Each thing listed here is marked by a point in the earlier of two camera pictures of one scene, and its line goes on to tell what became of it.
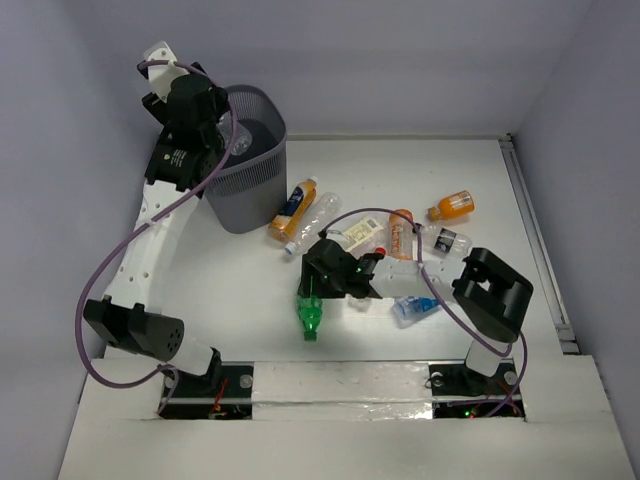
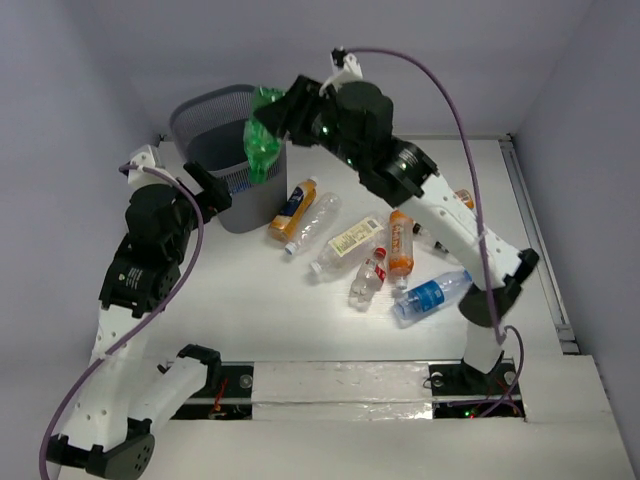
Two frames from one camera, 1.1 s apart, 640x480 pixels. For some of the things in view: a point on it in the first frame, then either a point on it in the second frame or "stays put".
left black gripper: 211,122 -> 209,185
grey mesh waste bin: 251,194 stays put
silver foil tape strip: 341,391 stays put
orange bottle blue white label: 282,226 stays put
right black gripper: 318,288 -> 294,110
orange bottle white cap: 400,236 stays put
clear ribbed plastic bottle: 327,212 stays put
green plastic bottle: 309,311 -> 261,147
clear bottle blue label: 242,140 -> 242,185
